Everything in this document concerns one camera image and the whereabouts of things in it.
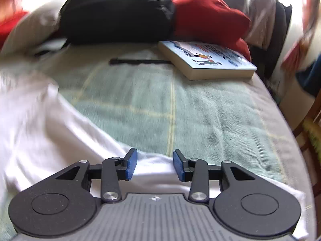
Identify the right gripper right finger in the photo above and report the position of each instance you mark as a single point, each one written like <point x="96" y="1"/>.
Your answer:
<point x="199" y="173"/>

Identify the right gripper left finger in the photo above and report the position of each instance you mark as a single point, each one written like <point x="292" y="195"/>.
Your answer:
<point x="111" y="171"/>

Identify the white long-sleeve shirt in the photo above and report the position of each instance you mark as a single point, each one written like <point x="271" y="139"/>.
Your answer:
<point x="62" y="135"/>

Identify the green checked bed cover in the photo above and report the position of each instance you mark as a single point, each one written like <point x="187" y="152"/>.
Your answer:
<point x="200" y="120"/>

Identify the illustrated paperback book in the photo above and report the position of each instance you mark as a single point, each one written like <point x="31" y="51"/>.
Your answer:
<point x="199" y="61"/>

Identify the red quilt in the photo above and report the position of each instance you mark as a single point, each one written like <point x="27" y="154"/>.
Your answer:
<point x="209" y="21"/>

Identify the black backpack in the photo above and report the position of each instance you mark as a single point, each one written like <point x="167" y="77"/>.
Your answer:
<point x="101" y="21"/>

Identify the grey green pillow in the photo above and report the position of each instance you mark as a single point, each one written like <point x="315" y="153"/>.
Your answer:
<point x="33" y="29"/>

